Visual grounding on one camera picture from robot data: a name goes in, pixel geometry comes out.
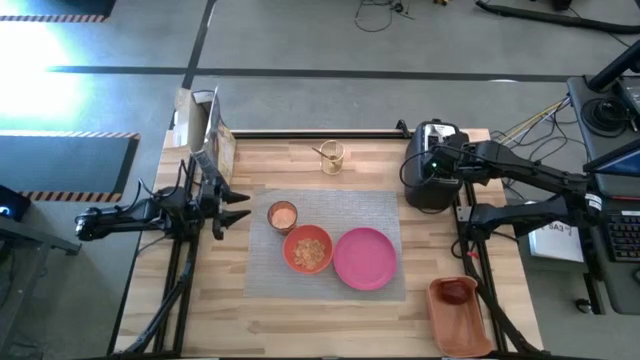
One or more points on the black toaster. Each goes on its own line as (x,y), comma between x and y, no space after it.
(425,197)

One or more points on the orange drinking tumbler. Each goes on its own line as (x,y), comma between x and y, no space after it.
(282,217)

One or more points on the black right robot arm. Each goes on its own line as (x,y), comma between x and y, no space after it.
(530,172)

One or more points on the clear glass with stick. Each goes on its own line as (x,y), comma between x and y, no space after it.
(332,167)

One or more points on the black device with blue light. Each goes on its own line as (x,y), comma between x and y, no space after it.
(12,205)

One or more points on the blue cereal box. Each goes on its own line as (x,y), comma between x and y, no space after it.
(222,150)

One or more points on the dark flat screen panel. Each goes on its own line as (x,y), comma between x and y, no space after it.
(620,162)

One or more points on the golden cereal flakes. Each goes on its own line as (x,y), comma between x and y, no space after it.
(309,254)

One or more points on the black caster wheel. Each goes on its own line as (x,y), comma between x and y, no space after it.
(582,305)

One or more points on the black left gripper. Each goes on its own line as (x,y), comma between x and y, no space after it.
(207,207)

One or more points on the orange plastic bowl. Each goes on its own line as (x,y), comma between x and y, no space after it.
(300,231)

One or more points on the black aluminium table frame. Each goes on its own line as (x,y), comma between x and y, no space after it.
(300,135)

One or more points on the black computer keyboard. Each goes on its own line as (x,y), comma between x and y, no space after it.
(625,235)

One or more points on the dark red apple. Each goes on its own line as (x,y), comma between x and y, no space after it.
(454,292)

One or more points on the wooden stick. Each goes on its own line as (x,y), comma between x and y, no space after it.
(322,153)

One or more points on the orange plastic tray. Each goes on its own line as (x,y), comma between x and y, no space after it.
(457,330)

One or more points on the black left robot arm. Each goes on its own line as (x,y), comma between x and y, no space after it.
(125,220)

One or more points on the pink plastic plate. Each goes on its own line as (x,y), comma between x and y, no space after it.
(365,260)

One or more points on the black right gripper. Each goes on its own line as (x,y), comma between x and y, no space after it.
(450,160)

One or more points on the white paper sheet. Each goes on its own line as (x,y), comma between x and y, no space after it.
(555,245)

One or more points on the grey woven placemat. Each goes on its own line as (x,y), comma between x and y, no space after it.
(260,280)

